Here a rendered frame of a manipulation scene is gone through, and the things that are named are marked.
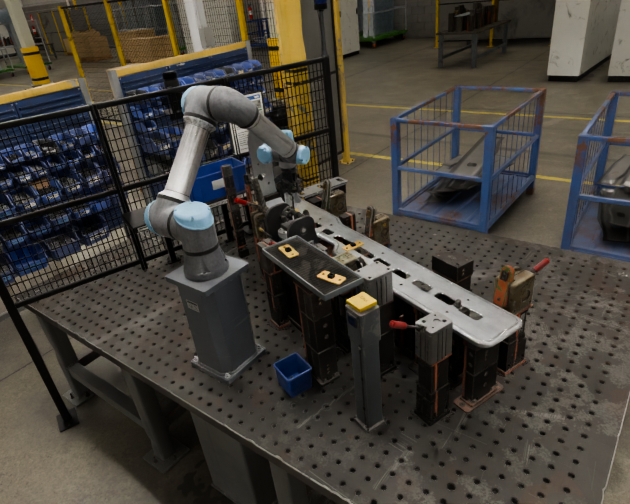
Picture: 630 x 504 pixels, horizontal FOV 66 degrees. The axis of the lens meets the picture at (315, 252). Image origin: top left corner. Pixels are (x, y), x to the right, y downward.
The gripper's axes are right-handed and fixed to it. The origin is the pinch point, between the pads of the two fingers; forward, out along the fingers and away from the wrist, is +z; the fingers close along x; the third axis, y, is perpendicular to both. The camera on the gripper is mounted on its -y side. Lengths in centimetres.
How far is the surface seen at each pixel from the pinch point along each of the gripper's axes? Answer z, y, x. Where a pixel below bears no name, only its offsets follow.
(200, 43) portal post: -33, -452, 146
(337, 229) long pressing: 2.3, 30.5, 3.9
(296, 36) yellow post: -64, -58, 48
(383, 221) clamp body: -0.9, 43.4, 18.2
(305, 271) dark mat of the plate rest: -14, 72, -37
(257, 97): -39, -55, 18
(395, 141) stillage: 26, -97, 151
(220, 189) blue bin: -4.2, -35.4, -19.0
